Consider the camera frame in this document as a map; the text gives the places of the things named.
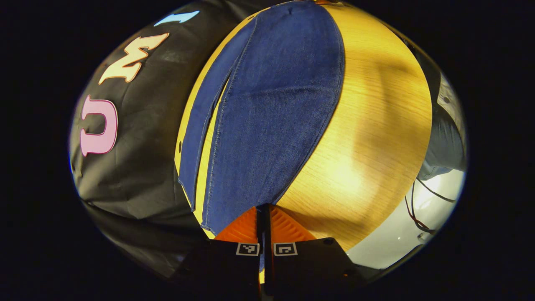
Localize thin red cable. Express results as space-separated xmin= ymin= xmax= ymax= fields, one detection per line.
xmin=405 ymin=196 xmax=437 ymax=235

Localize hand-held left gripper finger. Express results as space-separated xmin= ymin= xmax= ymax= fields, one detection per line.
xmin=176 ymin=205 xmax=265 ymax=299
xmin=264 ymin=204 xmax=377 ymax=298

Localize thin black cable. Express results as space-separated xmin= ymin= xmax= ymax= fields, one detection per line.
xmin=412 ymin=178 xmax=458 ymax=230

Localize black backdrop cloth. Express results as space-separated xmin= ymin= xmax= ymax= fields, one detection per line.
xmin=69 ymin=0 xmax=293 ymax=278

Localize blue denim jeans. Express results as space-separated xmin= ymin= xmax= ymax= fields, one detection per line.
xmin=178 ymin=0 xmax=346 ymax=237

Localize person's grey trouser leg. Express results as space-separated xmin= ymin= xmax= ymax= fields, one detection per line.
xmin=418 ymin=71 xmax=468 ymax=180

